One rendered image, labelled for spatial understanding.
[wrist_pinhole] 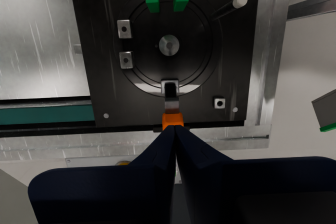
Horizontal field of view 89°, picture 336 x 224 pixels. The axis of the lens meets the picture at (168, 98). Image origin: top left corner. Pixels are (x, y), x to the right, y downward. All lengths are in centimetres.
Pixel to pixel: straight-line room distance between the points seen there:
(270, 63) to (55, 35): 34
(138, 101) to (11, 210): 218
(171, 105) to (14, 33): 30
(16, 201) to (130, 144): 200
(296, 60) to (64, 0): 44
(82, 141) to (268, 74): 32
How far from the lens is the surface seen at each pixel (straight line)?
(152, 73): 23
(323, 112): 30
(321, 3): 31
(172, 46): 17
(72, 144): 35
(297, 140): 53
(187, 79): 23
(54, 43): 35
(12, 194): 223
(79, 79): 34
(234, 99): 28
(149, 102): 26
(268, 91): 31
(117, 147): 32
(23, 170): 58
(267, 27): 30
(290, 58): 44
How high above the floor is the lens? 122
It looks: 73 degrees down
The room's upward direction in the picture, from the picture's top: 177 degrees clockwise
